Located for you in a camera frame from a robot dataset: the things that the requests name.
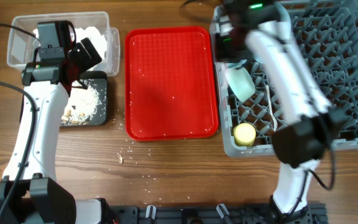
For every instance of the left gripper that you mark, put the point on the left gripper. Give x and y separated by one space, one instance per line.
87 61

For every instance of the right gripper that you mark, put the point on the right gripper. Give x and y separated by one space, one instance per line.
224 52

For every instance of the white paper napkin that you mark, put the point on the white paper napkin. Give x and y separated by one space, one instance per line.
95 40

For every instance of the green bowl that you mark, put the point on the green bowl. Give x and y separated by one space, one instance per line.
240 82

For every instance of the rice and food scraps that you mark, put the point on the rice and food scraps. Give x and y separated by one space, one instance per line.
85 107

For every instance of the yellow cup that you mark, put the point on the yellow cup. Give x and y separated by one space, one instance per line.
244 135

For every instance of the light blue bowl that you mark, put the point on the light blue bowl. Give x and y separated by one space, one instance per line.
225 28

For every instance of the light blue plate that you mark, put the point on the light blue plate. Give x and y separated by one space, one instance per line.
273 20

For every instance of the white plastic spoon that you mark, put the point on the white plastic spoon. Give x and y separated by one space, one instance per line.
275 124

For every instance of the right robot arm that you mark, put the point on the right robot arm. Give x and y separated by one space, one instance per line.
312 123

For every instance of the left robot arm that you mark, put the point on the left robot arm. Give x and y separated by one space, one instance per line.
29 192

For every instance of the grey dishwasher rack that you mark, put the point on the grey dishwasher rack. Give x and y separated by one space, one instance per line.
327 34

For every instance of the black plastic tray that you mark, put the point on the black plastic tray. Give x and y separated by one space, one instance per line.
43 101

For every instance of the clear plastic bin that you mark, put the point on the clear plastic bin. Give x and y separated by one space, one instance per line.
16 48

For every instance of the red serving tray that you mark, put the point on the red serving tray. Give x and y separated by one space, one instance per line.
169 84

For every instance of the food scrap on table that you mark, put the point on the food scrap on table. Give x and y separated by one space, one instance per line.
120 159

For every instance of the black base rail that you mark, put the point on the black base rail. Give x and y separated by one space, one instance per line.
255 213

